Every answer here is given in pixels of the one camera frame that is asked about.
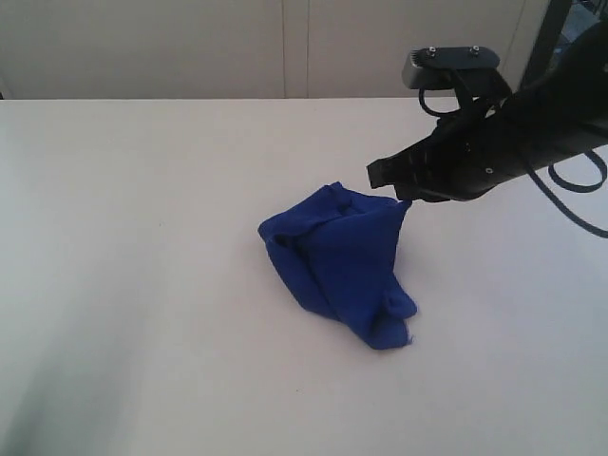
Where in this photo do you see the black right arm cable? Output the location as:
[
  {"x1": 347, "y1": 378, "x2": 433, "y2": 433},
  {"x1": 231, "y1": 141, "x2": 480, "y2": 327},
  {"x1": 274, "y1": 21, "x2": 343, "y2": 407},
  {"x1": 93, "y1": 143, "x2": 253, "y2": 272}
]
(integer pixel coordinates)
[{"x1": 417, "y1": 87, "x2": 608, "y2": 238}]

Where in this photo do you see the black metal post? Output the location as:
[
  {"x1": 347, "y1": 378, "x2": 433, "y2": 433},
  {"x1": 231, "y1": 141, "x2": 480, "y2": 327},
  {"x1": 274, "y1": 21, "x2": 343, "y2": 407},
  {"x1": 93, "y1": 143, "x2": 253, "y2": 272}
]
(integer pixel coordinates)
[{"x1": 519, "y1": 0, "x2": 572, "y2": 88}]

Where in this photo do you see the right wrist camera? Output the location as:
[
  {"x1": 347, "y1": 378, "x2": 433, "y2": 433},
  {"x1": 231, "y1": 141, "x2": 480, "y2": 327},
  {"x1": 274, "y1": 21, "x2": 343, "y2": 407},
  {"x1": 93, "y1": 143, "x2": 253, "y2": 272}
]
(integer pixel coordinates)
[{"x1": 402, "y1": 46, "x2": 501, "y2": 90}]

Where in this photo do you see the blue towel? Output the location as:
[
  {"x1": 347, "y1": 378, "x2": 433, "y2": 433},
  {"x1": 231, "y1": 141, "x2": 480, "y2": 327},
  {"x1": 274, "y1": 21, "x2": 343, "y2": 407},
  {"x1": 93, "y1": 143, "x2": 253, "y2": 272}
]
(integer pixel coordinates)
[{"x1": 257, "y1": 182, "x2": 417, "y2": 351}]

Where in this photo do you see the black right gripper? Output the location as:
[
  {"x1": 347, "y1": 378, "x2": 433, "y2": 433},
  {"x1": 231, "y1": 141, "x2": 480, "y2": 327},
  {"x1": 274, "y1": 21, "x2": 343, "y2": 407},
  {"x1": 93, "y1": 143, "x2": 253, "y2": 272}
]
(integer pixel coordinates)
[{"x1": 367, "y1": 92, "x2": 532, "y2": 202}]

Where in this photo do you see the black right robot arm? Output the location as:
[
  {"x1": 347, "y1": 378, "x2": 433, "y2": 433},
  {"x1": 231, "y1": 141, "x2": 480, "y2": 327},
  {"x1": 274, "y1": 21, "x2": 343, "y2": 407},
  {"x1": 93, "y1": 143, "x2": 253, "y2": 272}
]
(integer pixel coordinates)
[{"x1": 367, "y1": 22, "x2": 608, "y2": 202}]

